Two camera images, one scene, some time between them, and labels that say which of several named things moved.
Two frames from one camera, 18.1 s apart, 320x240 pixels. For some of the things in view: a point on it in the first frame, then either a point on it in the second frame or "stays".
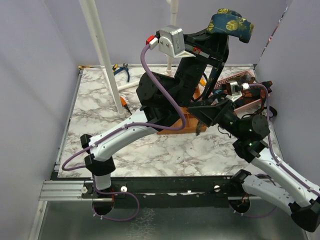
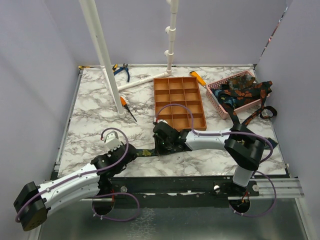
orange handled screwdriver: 123,103 stays
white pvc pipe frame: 91,14 stays
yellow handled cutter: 115,66 stays
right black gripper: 209,113 to 157,147
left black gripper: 203,45 to 111,152
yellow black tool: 82,66 stays
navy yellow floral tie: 225,21 to 138,152
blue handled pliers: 124,67 stays
